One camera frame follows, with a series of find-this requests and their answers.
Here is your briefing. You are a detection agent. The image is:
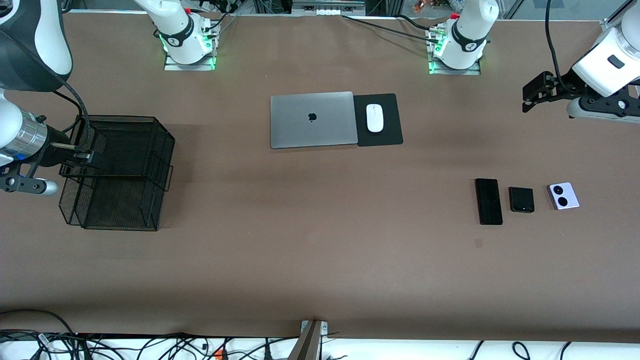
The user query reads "white computer mouse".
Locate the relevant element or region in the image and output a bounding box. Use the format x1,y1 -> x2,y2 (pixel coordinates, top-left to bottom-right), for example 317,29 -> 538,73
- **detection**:
366,103 -> 384,133

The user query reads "thick black floor cable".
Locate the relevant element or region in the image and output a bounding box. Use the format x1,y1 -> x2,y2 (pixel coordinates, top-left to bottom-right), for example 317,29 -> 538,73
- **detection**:
0,309 -> 77,336

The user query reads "lavender flip phone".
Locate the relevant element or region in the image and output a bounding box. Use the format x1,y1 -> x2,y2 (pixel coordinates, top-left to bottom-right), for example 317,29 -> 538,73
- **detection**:
547,182 -> 581,211

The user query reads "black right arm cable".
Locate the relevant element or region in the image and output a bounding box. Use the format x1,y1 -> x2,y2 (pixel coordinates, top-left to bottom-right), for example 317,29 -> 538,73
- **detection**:
50,75 -> 96,153

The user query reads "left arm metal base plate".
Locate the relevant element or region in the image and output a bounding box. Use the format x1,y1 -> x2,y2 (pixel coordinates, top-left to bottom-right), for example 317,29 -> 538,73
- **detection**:
426,25 -> 482,76

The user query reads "black mouse pad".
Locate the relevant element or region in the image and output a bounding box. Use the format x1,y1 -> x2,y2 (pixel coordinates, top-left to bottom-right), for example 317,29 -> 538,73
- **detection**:
353,93 -> 404,148

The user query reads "grey metal table bracket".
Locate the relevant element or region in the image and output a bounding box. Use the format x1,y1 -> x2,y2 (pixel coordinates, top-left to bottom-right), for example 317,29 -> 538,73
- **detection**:
287,320 -> 329,360

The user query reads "silver closed laptop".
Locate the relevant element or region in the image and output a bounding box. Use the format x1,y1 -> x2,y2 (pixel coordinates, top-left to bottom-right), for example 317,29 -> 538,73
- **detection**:
270,91 -> 359,150

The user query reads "black flip phone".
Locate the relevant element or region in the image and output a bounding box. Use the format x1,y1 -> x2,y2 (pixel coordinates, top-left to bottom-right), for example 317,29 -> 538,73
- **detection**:
508,186 -> 535,214

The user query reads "grey power strip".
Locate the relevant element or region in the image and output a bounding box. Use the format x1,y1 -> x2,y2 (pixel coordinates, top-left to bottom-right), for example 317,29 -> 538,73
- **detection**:
292,0 -> 366,17

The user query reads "aluminium frame post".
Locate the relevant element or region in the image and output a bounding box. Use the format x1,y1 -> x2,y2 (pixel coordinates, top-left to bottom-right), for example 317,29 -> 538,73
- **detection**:
602,0 -> 632,34

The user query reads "short black table cable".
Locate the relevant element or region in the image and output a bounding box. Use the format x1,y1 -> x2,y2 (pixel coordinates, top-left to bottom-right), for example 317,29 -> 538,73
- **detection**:
396,14 -> 442,30

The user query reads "long black slab phone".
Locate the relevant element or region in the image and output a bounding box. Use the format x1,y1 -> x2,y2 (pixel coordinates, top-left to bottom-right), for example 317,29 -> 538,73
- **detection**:
474,178 -> 504,226

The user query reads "black wire mesh organizer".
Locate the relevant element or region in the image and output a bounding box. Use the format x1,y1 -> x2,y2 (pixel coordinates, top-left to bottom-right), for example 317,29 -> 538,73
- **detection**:
58,114 -> 176,232

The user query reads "black floor cable bundle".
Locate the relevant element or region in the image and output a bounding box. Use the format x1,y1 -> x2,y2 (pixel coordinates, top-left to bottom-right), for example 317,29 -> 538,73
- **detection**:
0,329 -> 301,360

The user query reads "long black table cable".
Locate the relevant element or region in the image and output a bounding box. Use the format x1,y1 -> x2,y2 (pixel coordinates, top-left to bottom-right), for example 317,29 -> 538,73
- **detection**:
341,14 -> 441,42

